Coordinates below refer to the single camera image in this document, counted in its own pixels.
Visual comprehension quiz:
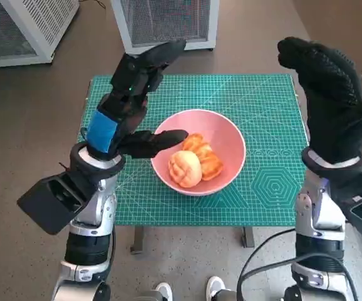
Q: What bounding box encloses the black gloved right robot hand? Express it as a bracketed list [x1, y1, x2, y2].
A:
[276, 36, 362, 164]

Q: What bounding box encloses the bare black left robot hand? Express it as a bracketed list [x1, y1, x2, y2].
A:
[85, 39, 190, 161]

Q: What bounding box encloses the round toy bread bun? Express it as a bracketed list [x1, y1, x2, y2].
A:
[167, 149, 203, 189]

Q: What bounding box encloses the long toy bread loaf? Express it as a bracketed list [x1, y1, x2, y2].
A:
[182, 133, 225, 182]

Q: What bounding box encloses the pink bowl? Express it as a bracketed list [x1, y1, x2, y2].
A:
[150, 108, 247, 197]

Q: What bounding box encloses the green cutting mat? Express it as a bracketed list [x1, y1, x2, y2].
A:
[77, 74, 310, 226]

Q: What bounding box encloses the small white mesh cabinet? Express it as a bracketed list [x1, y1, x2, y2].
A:
[109, 0, 221, 55]

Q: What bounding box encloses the large white mesh cabinet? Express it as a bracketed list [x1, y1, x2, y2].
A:
[0, 0, 80, 69]

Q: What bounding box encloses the white robot left foot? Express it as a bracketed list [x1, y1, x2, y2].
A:
[155, 282, 174, 301]

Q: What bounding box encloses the white robot foot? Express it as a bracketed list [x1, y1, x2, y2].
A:
[155, 282, 174, 301]
[206, 275, 226, 301]

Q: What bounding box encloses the white robot right foot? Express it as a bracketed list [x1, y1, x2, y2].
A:
[206, 275, 226, 301]

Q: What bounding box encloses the grey robot right leg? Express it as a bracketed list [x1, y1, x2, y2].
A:
[214, 288, 241, 301]

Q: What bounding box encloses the thin black floor cable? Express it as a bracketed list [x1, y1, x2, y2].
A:
[79, 0, 106, 9]

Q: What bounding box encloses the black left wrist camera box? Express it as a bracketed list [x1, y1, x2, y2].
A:
[16, 171, 102, 235]

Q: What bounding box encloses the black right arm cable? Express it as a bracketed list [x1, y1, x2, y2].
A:
[239, 252, 362, 301]
[236, 228, 296, 301]

